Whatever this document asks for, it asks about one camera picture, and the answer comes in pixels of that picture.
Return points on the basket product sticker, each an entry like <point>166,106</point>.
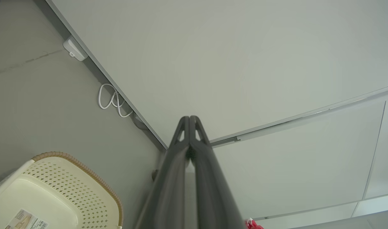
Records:
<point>25,220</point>

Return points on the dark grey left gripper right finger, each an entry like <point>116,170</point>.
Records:
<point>209,184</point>

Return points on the red and white jersey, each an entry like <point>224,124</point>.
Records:
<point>252,224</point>

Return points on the narrow white partition panel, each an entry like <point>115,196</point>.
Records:
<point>292,165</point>

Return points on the white power adapter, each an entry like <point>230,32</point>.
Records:
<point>73,49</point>

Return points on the cream plastic laundry basket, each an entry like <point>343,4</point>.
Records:
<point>54,197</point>

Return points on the large white partition panel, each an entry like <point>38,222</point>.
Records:
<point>213,63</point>

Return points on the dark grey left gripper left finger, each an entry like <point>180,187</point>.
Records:
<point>171,178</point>

